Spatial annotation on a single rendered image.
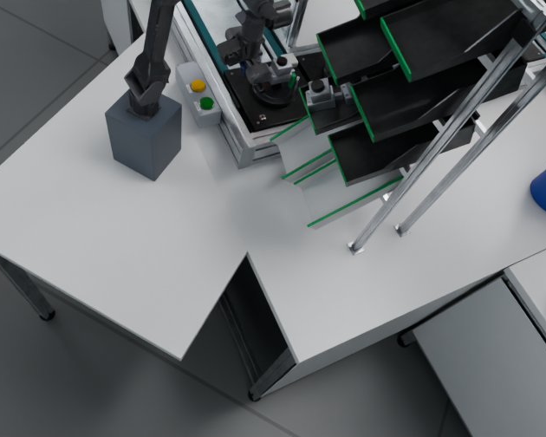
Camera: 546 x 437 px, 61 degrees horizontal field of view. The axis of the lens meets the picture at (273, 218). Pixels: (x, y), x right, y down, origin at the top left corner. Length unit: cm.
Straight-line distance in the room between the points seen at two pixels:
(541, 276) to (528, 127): 61
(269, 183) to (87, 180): 52
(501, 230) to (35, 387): 178
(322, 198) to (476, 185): 64
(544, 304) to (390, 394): 88
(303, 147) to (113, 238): 56
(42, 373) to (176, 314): 100
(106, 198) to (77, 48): 176
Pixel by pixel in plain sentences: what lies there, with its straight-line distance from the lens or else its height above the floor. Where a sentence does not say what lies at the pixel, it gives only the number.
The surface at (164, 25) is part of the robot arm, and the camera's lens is 109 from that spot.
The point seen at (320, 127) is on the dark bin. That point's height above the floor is 121.
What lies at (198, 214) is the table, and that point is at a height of 86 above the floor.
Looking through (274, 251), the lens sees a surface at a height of 86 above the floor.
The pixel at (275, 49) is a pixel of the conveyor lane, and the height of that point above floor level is 95.
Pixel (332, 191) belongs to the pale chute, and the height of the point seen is 105.
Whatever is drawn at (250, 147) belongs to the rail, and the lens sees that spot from 133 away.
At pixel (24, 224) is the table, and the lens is 136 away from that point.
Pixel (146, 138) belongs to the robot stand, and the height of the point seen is 105.
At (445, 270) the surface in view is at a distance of 146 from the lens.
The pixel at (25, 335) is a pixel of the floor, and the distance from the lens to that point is 217.
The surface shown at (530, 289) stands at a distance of 160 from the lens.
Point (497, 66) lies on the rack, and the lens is 86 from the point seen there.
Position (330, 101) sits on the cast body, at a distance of 112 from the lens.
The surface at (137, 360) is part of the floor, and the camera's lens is 206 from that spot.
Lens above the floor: 201
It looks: 60 degrees down
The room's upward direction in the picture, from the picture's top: 21 degrees clockwise
